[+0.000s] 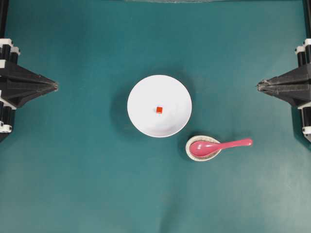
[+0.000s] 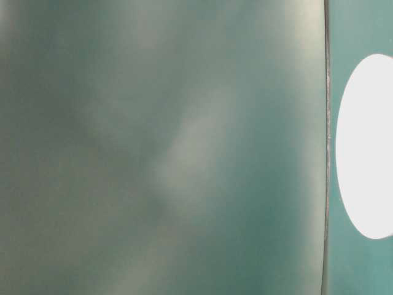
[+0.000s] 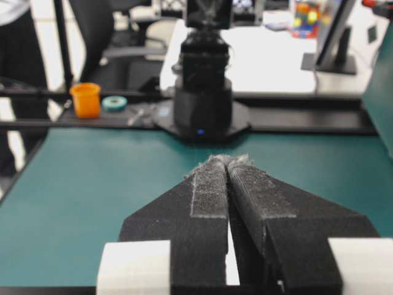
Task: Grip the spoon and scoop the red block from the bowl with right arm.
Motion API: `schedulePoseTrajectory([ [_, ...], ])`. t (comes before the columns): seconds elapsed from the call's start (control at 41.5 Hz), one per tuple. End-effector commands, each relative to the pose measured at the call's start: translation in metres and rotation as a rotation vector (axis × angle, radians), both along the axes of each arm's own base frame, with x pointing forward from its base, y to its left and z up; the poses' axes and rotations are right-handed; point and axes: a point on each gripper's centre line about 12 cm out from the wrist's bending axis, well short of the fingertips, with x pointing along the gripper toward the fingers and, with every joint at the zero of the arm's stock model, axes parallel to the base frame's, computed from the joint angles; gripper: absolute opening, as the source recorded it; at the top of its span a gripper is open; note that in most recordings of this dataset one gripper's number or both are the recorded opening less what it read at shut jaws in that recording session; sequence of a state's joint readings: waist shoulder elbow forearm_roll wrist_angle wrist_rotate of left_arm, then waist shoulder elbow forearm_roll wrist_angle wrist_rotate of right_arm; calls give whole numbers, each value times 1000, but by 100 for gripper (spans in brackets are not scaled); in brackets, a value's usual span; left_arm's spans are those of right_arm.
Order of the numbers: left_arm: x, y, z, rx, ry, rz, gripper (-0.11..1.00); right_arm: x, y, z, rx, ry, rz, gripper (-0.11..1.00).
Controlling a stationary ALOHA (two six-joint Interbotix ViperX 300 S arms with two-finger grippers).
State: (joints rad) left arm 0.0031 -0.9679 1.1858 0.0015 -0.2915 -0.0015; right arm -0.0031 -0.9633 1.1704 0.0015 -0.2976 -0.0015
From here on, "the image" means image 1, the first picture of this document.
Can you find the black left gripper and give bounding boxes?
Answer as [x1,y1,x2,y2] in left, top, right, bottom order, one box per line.
[0,38,59,143]

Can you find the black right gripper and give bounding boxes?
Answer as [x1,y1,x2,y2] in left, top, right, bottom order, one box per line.
[256,38,311,143]

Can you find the small red cube block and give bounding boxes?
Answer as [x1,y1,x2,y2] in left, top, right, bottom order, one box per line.
[156,106,163,114]

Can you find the white round bowl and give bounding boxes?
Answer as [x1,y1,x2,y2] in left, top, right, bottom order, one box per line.
[127,75,192,138]

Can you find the black left frame post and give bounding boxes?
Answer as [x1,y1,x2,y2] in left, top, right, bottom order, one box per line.
[0,0,9,38]

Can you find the black frame post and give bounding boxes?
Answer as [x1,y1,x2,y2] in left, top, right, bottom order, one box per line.
[0,0,9,38]
[302,0,311,38]

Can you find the speckled ceramic spoon rest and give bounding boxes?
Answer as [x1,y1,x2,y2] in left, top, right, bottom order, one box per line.
[185,135,221,162]

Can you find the black right frame post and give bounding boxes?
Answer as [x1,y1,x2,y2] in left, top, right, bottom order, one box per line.
[302,0,311,38]

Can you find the pink plastic soup spoon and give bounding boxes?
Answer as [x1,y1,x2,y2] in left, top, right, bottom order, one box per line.
[190,138,253,156]

